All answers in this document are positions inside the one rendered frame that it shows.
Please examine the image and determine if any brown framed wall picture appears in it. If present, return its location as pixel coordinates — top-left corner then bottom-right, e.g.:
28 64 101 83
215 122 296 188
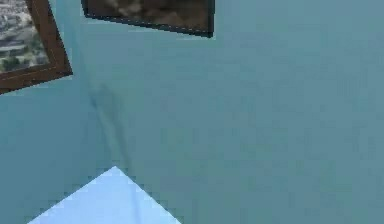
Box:
0 0 74 95

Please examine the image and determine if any black framed wall picture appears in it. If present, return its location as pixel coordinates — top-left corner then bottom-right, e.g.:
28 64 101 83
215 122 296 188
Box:
80 0 216 39

